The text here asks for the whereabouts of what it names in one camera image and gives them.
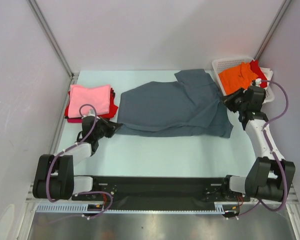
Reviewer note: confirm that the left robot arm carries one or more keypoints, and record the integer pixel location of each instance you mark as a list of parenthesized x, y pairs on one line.
[(54, 178)]

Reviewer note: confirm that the white t shirt in basket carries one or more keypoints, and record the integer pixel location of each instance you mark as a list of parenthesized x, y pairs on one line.
[(267, 76)]

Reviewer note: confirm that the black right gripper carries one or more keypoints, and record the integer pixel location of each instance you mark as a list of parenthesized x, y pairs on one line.
[(235, 99)]

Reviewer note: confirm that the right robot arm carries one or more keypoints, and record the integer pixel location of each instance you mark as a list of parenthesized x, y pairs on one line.
[(271, 176)]

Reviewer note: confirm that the left aluminium frame post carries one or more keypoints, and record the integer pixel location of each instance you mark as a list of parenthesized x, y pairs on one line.
[(43, 23)]

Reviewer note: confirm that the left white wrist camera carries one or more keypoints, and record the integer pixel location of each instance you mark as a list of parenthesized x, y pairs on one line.
[(91, 113)]

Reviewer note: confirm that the magenta folded t shirt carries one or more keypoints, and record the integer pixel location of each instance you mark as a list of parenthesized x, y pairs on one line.
[(74, 120)]

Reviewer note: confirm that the orange t shirt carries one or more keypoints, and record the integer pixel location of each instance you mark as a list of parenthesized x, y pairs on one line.
[(234, 78)]

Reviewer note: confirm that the red t shirt in basket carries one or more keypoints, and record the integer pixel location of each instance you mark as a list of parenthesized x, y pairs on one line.
[(255, 71)]

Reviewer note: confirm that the red folded t shirt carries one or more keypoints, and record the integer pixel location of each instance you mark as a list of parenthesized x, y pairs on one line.
[(112, 107)]

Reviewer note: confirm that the aluminium frame post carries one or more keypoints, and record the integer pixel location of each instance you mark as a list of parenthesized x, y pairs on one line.
[(43, 23), (273, 27)]

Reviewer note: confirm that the pink folded t shirt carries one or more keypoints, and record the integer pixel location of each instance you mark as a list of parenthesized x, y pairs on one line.
[(98, 97)]

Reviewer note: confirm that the right aluminium frame post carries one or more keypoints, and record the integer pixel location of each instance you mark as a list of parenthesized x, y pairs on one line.
[(273, 27)]

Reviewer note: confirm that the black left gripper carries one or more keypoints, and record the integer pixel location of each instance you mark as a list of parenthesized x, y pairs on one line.
[(111, 127)]

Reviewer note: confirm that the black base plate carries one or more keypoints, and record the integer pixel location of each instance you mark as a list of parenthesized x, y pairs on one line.
[(161, 193)]

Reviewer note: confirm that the grey blue t shirt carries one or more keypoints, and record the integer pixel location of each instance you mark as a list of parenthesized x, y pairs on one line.
[(189, 106)]

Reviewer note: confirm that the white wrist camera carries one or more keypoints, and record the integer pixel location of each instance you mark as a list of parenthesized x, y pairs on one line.
[(257, 82), (91, 113)]

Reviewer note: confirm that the white plastic basket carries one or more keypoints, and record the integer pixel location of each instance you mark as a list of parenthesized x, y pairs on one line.
[(222, 64)]

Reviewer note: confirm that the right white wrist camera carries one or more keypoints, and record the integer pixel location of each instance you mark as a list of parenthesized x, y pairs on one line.
[(257, 82)]

